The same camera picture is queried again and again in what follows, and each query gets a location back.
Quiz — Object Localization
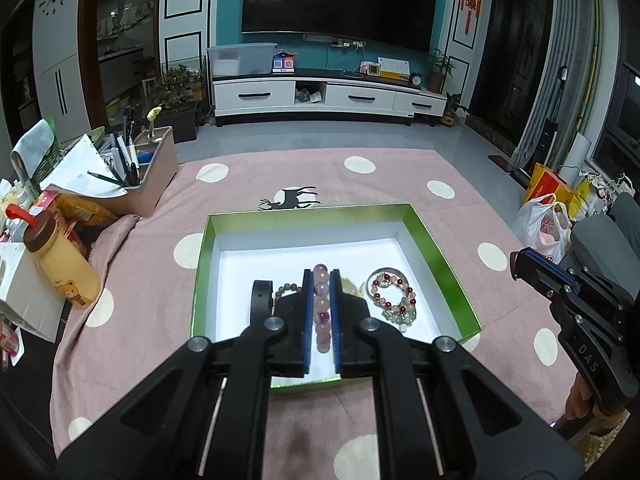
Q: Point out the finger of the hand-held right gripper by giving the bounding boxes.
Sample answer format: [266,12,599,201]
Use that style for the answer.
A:
[522,249,583,287]
[510,249,565,303]

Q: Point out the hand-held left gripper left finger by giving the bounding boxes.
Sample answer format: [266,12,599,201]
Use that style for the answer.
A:
[55,269,315,480]

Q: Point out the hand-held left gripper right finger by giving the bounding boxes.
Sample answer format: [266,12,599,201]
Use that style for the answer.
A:
[331,270,586,480]

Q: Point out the pale pink bead bracelet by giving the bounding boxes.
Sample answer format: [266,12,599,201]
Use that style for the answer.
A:
[312,262,333,353]

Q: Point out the brown bead bracelet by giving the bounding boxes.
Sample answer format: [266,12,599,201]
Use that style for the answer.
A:
[272,282,304,307]

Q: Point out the green jade pendant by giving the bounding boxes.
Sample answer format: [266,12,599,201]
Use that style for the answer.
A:
[382,297,418,334]

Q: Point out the red and pink bead bracelet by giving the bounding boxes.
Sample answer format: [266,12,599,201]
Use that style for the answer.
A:
[372,272,417,311]

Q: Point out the green cardboard box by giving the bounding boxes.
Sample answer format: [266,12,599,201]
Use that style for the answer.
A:
[191,203,483,388]

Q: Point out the person's right hand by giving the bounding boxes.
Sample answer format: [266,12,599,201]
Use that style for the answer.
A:
[565,376,596,422]

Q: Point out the white plastic bag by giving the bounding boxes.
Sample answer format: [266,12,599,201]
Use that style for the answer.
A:
[515,193,572,264]

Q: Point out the grey fabric chair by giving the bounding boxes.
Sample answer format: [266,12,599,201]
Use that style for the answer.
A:
[570,194,640,306]

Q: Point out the pale jade bangle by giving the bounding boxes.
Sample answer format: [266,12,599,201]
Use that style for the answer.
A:
[366,267,408,302]

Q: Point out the yellow paper bag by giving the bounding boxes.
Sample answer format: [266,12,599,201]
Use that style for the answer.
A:
[524,162,574,207]

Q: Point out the beige knitted cushion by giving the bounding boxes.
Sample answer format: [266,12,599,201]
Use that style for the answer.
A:
[575,410,640,472]

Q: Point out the upright vacuum cleaner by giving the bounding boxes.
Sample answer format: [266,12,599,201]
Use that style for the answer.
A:
[531,65,569,172]

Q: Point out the pink polka dot tablecloth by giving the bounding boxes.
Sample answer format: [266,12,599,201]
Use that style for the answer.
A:
[52,149,572,480]

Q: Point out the small potted plant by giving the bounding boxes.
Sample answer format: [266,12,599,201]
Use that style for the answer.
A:
[441,92,472,128]

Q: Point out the grey striped curtain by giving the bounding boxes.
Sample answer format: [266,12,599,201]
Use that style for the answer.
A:
[515,0,609,172]

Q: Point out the pink pen holder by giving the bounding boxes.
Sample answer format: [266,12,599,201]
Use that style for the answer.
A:
[117,126,179,218]

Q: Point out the dark wooden door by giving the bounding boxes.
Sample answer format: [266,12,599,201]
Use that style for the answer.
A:
[470,0,556,147]

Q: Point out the tall potted plant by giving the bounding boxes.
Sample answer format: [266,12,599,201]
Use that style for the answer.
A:
[427,49,457,94]

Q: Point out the white television cabinet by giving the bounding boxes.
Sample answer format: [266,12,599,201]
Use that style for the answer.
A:
[211,67,447,128]

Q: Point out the yellow desk calendar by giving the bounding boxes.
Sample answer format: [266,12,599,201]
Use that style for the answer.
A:
[377,56,412,84]

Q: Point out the yellow bear print bottle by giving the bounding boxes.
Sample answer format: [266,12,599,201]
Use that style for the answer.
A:
[5,207,101,309]

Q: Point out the orange snack packet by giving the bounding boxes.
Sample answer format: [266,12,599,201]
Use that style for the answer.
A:
[54,192,119,227]

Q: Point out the clear plastic storage bin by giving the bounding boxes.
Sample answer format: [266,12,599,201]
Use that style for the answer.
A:
[207,42,278,79]

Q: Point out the stack of white papers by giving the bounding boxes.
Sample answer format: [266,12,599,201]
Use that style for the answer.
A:
[40,135,129,199]

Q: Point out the leafy potted plant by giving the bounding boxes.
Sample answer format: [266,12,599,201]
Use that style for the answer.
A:
[150,64,207,143]

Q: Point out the white storage box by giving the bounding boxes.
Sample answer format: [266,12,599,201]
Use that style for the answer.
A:
[0,242,68,344]

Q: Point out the white power strip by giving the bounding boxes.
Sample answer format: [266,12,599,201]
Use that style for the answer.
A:
[302,34,367,49]

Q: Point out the grey folded cloth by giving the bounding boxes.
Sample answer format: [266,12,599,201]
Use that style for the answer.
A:
[10,122,57,182]

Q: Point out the black television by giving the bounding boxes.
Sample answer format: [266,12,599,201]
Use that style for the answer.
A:
[241,0,441,54]

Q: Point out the black watch strap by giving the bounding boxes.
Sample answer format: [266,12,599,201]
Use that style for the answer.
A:
[250,280,275,332]

